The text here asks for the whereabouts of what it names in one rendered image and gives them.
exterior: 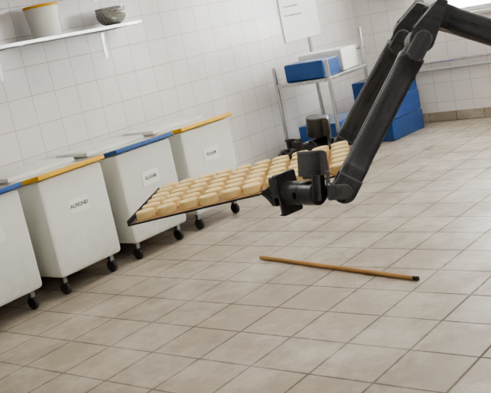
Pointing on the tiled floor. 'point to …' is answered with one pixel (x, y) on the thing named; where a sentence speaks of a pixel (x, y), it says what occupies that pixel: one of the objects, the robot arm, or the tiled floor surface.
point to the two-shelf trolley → (320, 82)
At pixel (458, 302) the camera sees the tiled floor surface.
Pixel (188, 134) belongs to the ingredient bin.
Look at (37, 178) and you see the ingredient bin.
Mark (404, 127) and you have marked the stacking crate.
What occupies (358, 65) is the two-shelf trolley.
